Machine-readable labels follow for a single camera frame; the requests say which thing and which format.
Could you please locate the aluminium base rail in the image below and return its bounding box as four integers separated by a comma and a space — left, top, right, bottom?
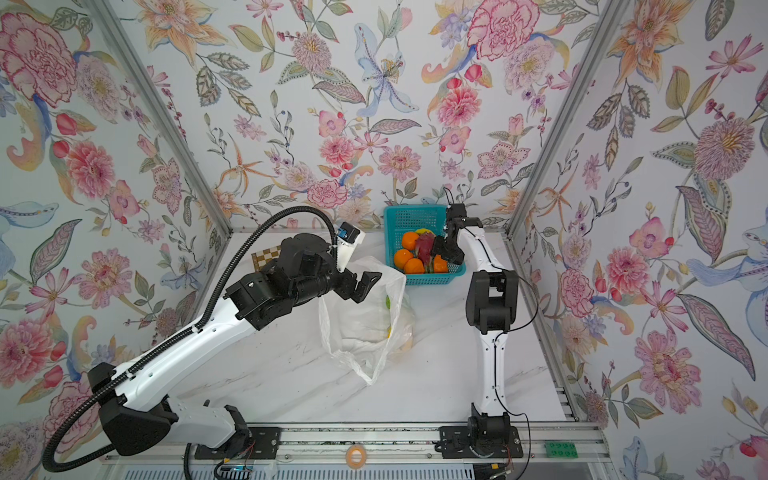
95, 422, 613, 466

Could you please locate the aluminium corner post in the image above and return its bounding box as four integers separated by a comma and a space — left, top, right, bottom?
84, 0, 233, 239
506, 0, 627, 239

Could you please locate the aluminium corner post right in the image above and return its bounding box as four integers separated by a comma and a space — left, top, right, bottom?
506, 0, 627, 239

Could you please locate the green toy brick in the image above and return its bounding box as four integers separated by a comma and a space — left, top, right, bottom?
544, 441, 579, 459

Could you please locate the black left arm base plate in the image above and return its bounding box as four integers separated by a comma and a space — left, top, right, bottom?
193, 426, 282, 461

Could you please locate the teal plastic basket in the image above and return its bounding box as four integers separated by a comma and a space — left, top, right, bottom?
384, 204, 467, 286

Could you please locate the red dragon fruit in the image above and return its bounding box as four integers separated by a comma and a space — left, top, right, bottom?
414, 231, 435, 268

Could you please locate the thin black right cable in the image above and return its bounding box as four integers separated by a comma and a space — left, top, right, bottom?
442, 187, 541, 480

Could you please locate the orange fruit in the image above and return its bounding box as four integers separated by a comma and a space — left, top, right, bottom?
393, 249, 413, 271
401, 232, 420, 252
432, 255, 450, 274
403, 258, 425, 275

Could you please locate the beige tape roll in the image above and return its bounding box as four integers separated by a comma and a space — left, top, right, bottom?
345, 444, 367, 470

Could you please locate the translucent white plastic bag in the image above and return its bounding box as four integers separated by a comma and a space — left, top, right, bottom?
319, 256, 416, 385

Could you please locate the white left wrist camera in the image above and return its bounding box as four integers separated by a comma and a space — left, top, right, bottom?
336, 222, 365, 272

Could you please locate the aluminium corner post left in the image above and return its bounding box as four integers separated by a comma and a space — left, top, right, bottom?
84, 0, 233, 239

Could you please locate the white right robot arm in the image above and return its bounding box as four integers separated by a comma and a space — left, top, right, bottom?
434, 203, 519, 457

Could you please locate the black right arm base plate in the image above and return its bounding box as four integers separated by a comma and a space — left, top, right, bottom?
434, 404, 525, 461

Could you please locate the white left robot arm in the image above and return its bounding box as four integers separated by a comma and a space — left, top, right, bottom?
91, 223, 382, 457

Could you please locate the black corrugated cable conduit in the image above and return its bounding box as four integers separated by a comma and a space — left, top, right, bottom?
40, 205, 340, 474

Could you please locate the wooden chess board box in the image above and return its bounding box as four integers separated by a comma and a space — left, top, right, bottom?
251, 245, 281, 271

